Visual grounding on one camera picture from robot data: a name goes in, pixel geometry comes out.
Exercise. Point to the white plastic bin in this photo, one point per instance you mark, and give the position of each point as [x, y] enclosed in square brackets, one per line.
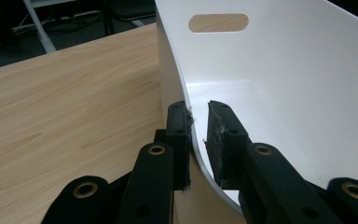
[276, 77]

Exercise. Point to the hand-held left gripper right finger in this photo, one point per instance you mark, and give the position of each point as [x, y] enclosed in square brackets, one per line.
[225, 140]

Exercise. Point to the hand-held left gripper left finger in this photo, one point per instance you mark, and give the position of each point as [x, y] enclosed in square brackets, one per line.
[178, 137]

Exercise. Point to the white metal desk frame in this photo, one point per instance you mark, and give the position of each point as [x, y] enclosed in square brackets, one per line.
[40, 31]

